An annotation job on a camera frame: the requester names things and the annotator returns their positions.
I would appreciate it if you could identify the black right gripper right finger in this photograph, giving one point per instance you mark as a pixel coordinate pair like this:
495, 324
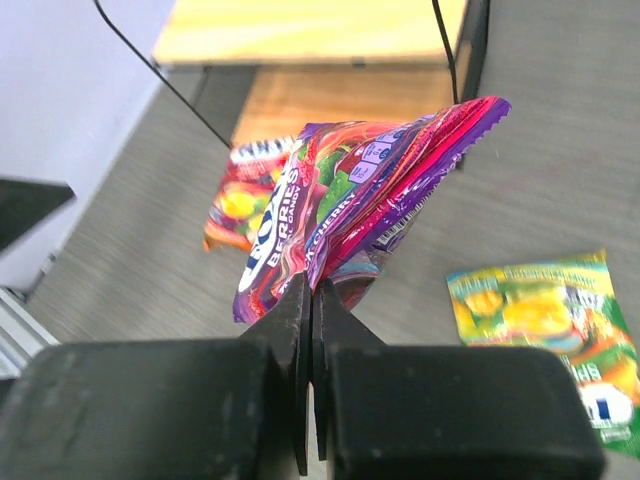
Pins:
442, 412

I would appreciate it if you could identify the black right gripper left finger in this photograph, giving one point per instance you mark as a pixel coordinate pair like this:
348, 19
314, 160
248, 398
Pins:
216, 408

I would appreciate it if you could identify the purple Fox's berries candy bag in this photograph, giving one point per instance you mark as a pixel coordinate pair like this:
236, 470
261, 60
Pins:
347, 196

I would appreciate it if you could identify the orange Fox's fruits candy bag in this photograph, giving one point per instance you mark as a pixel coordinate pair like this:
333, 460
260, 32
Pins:
244, 191

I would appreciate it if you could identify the green Fox's spring tea bag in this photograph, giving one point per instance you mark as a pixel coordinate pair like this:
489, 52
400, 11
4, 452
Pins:
567, 306

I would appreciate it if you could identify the black wire wooden shelf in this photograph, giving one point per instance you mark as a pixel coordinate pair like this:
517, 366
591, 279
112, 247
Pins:
327, 61

